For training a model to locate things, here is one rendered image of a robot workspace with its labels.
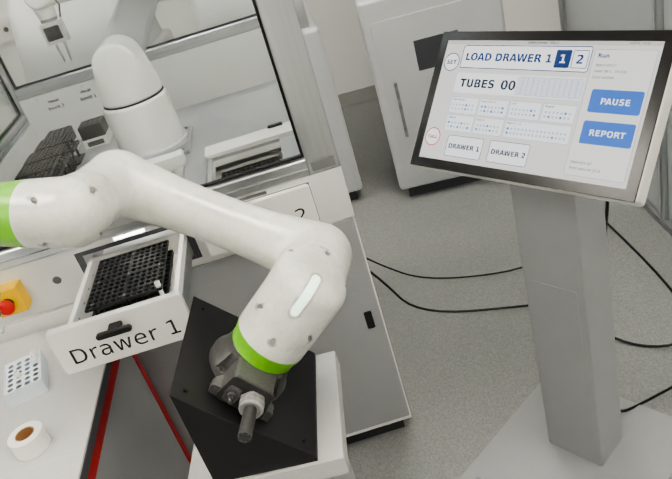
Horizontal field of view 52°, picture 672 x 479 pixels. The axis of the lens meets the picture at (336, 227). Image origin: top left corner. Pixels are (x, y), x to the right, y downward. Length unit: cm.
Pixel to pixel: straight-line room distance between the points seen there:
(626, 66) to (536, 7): 364
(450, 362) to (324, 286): 140
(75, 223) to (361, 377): 113
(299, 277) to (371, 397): 108
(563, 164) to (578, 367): 62
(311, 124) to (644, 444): 124
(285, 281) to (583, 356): 91
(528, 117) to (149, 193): 75
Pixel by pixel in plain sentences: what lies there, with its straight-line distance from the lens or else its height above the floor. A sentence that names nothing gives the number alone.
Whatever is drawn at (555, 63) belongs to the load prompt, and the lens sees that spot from 145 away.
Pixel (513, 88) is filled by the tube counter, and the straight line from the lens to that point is 147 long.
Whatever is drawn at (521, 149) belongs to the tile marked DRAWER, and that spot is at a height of 101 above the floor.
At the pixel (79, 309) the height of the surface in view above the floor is 89.
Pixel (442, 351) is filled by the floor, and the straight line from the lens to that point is 250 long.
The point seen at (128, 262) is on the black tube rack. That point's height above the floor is 90.
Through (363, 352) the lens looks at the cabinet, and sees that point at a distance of 200.
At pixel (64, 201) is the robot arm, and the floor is 125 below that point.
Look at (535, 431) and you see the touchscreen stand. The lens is 215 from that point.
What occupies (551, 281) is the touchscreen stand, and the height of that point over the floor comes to 63.
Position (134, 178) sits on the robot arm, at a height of 120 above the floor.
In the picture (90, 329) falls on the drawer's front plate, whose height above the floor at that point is 91.
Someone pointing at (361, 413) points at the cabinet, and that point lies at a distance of 215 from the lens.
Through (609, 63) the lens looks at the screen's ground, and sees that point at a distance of 140.
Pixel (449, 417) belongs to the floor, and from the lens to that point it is 227.
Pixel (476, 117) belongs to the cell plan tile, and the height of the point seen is 105.
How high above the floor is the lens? 163
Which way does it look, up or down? 29 degrees down
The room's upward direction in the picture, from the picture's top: 17 degrees counter-clockwise
